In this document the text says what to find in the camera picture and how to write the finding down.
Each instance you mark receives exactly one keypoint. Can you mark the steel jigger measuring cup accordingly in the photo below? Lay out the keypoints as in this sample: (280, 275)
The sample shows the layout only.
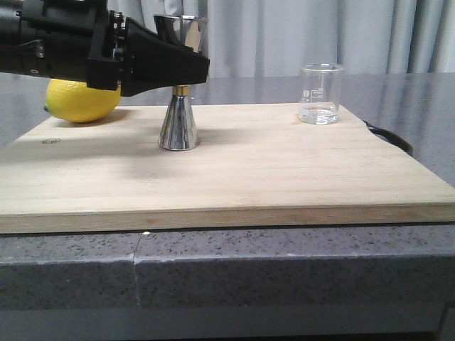
(179, 132)

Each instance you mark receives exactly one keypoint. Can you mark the wooden cutting board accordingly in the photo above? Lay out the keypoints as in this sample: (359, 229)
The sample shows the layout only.
(255, 165)

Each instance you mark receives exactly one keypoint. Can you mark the clear glass beaker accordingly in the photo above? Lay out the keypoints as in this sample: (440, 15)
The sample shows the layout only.
(321, 93)

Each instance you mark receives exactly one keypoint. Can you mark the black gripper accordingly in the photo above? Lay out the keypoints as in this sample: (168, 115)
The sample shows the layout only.
(83, 41)

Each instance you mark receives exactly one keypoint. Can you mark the grey curtain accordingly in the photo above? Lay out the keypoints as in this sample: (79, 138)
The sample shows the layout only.
(278, 38)

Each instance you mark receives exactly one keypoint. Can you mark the yellow lemon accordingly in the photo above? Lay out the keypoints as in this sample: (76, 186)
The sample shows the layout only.
(76, 102)

